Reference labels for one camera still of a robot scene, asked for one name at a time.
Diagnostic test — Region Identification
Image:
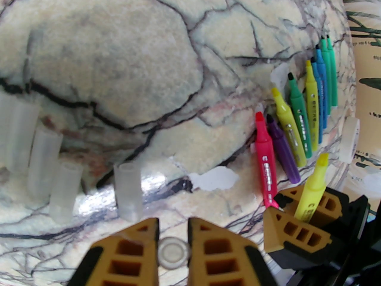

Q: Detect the purple marker pen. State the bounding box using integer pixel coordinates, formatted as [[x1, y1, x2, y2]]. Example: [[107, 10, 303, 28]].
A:
[[266, 114, 301, 184]]

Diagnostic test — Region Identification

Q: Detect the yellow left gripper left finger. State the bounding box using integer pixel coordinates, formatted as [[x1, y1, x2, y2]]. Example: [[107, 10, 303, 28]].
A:
[[67, 218, 160, 286]]

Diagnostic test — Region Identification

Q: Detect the white masking tape roll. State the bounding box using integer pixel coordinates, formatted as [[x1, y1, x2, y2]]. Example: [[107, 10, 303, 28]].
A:
[[339, 116, 361, 164]]

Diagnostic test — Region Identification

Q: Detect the dark green marker pen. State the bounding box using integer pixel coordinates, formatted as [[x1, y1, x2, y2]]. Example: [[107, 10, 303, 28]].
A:
[[287, 72, 313, 159]]

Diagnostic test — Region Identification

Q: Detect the pink marker pen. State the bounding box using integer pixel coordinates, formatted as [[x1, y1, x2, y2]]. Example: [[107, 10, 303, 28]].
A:
[[254, 111, 279, 209]]

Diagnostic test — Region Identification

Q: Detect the yellow highlighter pen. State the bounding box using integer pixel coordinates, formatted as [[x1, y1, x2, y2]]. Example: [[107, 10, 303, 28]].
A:
[[305, 59, 320, 152], [293, 152, 330, 223], [270, 87, 307, 168]]

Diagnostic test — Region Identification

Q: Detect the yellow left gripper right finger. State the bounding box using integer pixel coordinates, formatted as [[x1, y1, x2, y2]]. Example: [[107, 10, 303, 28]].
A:
[[188, 217, 279, 286]]

